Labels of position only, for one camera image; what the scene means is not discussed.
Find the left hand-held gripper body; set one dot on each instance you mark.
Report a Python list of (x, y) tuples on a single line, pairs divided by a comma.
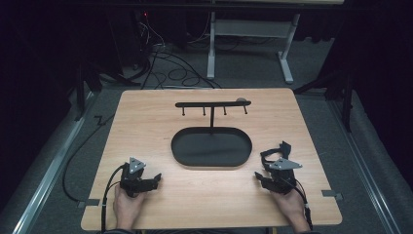
[(131, 182)]

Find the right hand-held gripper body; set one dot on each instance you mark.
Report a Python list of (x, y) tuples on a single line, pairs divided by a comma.
[(284, 178)]

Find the black hook rack with tray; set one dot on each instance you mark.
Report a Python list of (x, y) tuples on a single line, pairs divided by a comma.
[(211, 148)]

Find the person's left hand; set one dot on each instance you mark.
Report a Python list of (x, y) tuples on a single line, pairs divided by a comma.
[(127, 205)]

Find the person's right hand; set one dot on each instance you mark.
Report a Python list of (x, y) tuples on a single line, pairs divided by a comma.
[(290, 206)]

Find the small grey round object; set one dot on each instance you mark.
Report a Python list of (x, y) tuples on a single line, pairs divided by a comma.
[(241, 99)]

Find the black metal stand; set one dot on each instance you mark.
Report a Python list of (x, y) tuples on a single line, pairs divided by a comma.
[(345, 97), (81, 91)]

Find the grey table bracket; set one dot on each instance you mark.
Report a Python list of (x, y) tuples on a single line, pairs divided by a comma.
[(331, 194), (88, 203)]

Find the silver metal floor rail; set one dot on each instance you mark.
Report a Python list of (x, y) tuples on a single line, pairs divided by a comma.
[(48, 175), (367, 169)]

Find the white metal desk frame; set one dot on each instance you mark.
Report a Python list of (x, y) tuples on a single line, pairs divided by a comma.
[(250, 29)]

